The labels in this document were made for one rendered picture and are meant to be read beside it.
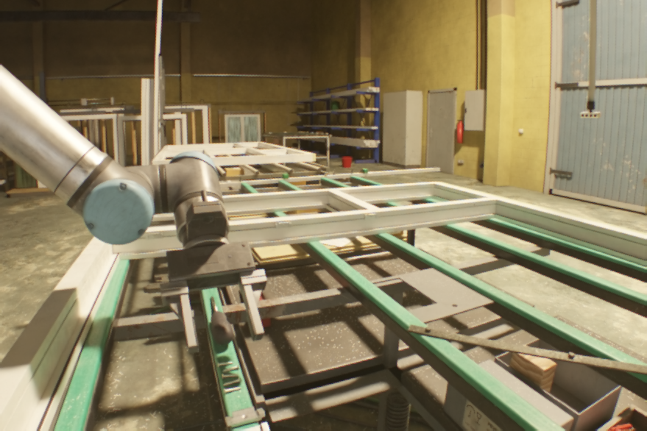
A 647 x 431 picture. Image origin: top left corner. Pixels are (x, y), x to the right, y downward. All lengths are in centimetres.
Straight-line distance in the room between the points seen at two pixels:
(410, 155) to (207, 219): 982
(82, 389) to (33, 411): 8
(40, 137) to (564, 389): 118
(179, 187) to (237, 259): 17
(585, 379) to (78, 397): 102
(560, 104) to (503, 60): 146
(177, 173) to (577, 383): 100
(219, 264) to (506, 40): 788
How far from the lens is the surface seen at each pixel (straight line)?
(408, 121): 1020
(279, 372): 105
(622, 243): 129
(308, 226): 116
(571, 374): 108
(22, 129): 55
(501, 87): 799
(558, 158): 752
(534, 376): 93
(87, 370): 67
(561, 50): 765
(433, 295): 87
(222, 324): 65
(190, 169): 68
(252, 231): 112
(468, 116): 883
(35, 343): 63
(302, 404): 99
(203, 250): 59
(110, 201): 52
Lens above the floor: 123
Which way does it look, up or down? 10 degrees down
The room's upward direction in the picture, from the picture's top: straight up
